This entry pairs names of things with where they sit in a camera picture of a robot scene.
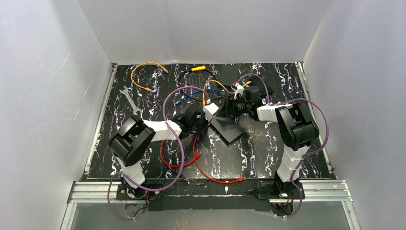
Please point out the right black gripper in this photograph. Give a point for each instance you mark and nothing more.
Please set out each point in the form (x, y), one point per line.
(229, 108)

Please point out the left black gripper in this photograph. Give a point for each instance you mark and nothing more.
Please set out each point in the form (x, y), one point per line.
(200, 119)

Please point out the black pad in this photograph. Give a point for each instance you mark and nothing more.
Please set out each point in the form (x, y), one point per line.
(227, 128)

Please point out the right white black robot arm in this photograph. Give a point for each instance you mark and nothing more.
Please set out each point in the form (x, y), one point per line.
(296, 125)

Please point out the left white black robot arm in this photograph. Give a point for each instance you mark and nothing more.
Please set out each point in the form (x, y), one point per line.
(134, 137)

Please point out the black box at back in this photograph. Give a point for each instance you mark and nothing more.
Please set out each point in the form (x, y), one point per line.
(228, 74)

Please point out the silver open-end wrench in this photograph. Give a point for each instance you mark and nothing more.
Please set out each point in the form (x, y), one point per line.
(125, 92)

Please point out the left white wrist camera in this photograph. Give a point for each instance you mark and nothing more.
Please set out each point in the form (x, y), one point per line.
(210, 111)

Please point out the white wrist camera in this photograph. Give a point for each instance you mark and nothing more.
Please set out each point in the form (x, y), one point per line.
(239, 89)
(210, 111)

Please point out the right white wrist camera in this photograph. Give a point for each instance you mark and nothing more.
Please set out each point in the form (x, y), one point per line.
(239, 89)

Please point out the yellow handle screwdriver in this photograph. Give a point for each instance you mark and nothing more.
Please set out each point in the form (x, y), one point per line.
(198, 68)

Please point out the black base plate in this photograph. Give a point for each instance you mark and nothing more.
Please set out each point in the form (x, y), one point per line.
(200, 194)

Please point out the aluminium front rail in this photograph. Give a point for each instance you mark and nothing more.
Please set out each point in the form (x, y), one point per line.
(314, 191)

